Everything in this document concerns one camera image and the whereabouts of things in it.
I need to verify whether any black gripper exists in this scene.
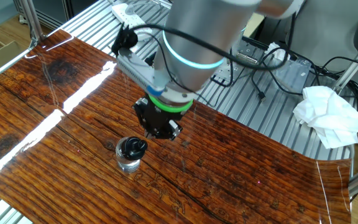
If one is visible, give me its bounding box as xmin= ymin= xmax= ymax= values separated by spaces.
xmin=132 ymin=98 xmax=185 ymax=141

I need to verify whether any black knobbed jar lid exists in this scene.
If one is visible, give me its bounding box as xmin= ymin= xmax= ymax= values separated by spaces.
xmin=121 ymin=136 xmax=149 ymax=161

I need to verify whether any clear glass jar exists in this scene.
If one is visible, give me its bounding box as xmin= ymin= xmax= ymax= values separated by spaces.
xmin=115 ymin=136 xmax=142 ymax=174

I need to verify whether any wood grain table mat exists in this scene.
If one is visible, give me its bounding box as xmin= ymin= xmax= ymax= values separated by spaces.
xmin=0 ymin=29 xmax=353 ymax=224

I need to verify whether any white power strip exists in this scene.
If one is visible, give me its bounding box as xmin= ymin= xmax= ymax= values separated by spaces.
xmin=111 ymin=2 xmax=167 ymax=43

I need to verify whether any silver round connector plug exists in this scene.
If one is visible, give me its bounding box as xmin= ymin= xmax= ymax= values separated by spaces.
xmin=237 ymin=49 xmax=259 ymax=65

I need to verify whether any small white tissue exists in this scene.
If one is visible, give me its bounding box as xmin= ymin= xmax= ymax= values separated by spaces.
xmin=264 ymin=42 xmax=291 ymax=63

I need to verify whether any clear plastic bag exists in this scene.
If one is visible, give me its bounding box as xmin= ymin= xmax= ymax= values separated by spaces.
xmin=270 ymin=57 xmax=312 ymax=94

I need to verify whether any crumpled white cloth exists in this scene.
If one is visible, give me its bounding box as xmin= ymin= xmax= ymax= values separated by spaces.
xmin=291 ymin=85 xmax=358 ymax=149

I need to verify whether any grey office chair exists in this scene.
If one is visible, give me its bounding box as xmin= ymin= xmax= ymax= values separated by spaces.
xmin=290 ymin=0 xmax=358 ymax=72

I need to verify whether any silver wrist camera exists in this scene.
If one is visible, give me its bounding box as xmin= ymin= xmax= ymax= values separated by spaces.
xmin=116 ymin=51 xmax=167 ymax=96

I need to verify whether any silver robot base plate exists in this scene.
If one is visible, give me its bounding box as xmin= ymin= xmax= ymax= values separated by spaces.
xmin=209 ymin=37 xmax=262 ymax=86

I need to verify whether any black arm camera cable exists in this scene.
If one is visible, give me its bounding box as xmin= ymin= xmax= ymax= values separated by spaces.
xmin=111 ymin=12 xmax=295 ymax=103

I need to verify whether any black usb cable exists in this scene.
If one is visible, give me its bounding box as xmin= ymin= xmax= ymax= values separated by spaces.
xmin=250 ymin=47 xmax=304 ymax=103

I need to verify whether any aluminium frame rail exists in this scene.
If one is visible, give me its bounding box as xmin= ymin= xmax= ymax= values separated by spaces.
xmin=0 ymin=37 xmax=39 ymax=88

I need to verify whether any black cable bundle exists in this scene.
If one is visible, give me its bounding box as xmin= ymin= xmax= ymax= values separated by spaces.
xmin=309 ymin=55 xmax=358 ymax=113

